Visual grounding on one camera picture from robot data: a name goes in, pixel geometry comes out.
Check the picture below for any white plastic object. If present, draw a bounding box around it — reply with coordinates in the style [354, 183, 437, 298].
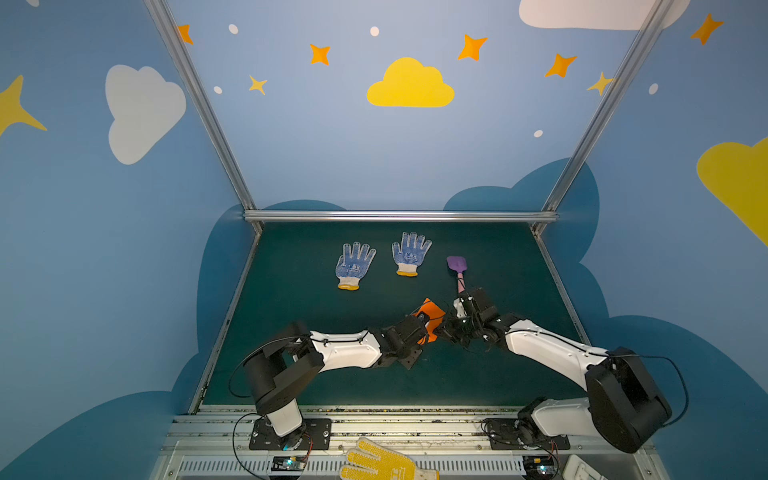
[561, 455, 606, 480]

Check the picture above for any left green circuit board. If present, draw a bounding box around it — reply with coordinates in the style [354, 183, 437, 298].
[270, 456, 307, 473]

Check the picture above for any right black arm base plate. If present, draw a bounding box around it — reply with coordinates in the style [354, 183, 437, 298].
[481, 418, 571, 450]

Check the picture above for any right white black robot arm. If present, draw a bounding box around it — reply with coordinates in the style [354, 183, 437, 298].
[434, 288, 675, 453]

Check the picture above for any left aluminium frame post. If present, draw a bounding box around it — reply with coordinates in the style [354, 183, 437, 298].
[144, 0, 256, 214]

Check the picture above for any blue dotted work glove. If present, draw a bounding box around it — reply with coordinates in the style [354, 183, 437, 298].
[392, 232, 432, 277]
[335, 242, 377, 291]

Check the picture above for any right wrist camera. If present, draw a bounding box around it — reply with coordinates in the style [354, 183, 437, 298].
[453, 298, 469, 319]

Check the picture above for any purple pink spatula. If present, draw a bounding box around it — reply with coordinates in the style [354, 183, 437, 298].
[446, 256, 467, 293]

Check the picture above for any right blue dotted work glove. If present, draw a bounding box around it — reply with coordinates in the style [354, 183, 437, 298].
[392, 232, 432, 277]

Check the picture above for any aluminium frame post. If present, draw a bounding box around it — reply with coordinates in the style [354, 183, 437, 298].
[144, 0, 256, 214]
[532, 0, 675, 238]

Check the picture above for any green circuit board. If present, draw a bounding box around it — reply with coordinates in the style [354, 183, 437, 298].
[270, 456, 307, 473]
[523, 456, 558, 480]

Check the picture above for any left blue dotted work glove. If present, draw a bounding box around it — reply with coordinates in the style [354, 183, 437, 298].
[335, 242, 377, 291]

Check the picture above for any yellow dotted work glove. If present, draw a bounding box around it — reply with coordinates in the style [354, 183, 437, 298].
[340, 437, 441, 480]

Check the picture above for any aluminium rear frame bar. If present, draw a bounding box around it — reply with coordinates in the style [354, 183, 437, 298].
[244, 210, 558, 224]

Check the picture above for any orange square paper sheet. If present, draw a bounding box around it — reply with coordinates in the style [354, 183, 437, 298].
[413, 298, 446, 345]

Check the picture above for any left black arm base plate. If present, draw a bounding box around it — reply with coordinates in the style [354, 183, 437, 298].
[248, 417, 332, 451]

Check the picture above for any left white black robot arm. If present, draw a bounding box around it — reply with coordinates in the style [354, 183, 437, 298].
[240, 312, 430, 450]

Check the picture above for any right green circuit board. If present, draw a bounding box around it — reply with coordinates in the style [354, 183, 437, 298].
[523, 456, 558, 480]

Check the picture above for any right aluminium frame post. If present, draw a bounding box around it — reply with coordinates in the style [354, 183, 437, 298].
[532, 0, 675, 238]

